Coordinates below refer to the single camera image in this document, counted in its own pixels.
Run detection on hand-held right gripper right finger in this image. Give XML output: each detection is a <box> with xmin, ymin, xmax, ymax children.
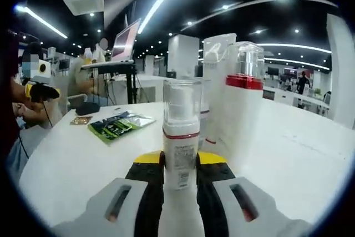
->
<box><xmin>196</xmin><ymin>151</ymin><xmax>315</xmax><ymax>237</ymax></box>

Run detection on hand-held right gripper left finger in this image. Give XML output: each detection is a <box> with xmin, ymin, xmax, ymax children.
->
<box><xmin>54</xmin><ymin>150</ymin><xmax>166</xmax><ymax>237</ymax></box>

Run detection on gold skincare sachet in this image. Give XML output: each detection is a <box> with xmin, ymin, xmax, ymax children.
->
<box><xmin>69</xmin><ymin>116</ymin><xmax>94</xmax><ymax>125</ymax></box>

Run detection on green black skincare sachet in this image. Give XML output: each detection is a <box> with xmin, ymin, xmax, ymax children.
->
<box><xmin>88</xmin><ymin>112</ymin><xmax>156</xmax><ymax>145</ymax></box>

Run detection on large red-collared skincare bottle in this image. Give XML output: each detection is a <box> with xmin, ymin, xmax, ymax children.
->
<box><xmin>221</xmin><ymin>41</ymin><xmax>265</xmax><ymax>163</ymax></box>

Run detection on person's left hand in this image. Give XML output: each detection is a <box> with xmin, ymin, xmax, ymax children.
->
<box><xmin>15</xmin><ymin>100</ymin><xmax>42</xmax><ymax>123</ymax></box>

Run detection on person's dark shirt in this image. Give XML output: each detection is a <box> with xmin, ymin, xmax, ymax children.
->
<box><xmin>0</xmin><ymin>39</ymin><xmax>22</xmax><ymax>149</ymax></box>

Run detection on black pouch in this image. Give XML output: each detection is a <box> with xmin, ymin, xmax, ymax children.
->
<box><xmin>75</xmin><ymin>102</ymin><xmax>101</xmax><ymax>117</ymax></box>

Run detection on person's jeans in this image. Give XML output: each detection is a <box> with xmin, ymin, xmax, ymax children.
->
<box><xmin>6</xmin><ymin>128</ymin><xmax>48</xmax><ymax>177</ymax></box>

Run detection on white ceiling air conditioner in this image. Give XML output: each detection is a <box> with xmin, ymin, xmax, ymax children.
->
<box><xmin>63</xmin><ymin>0</ymin><xmax>105</xmax><ymax>16</ymax></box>

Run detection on open laptop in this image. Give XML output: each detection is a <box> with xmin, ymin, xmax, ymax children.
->
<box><xmin>111</xmin><ymin>18</ymin><xmax>141</xmax><ymax>63</ymax></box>

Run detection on white block desk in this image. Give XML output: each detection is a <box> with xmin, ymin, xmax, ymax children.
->
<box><xmin>136</xmin><ymin>74</ymin><xmax>168</xmax><ymax>105</ymax></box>

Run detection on white square pillar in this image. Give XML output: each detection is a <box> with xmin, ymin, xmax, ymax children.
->
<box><xmin>167</xmin><ymin>34</ymin><xmax>201</xmax><ymax>79</ymax></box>

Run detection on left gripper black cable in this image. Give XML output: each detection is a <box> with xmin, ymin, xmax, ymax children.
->
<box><xmin>16</xmin><ymin>100</ymin><xmax>54</xmax><ymax>158</ymax></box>

